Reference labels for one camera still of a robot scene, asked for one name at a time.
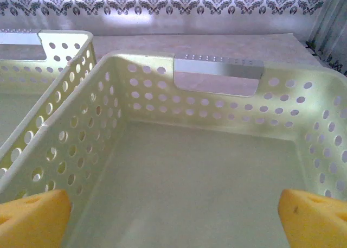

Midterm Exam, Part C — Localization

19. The pale yellow perforated basket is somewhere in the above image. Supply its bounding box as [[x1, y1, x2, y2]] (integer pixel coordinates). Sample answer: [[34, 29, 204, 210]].
[[0, 50, 347, 248], [0, 29, 97, 178]]

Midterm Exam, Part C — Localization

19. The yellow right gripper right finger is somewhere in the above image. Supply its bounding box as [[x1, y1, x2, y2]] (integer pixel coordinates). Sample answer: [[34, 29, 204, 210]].
[[278, 188, 347, 248]]

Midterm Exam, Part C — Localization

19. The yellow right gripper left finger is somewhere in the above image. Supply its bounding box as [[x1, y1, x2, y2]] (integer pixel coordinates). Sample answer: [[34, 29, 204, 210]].
[[0, 188, 73, 248]]

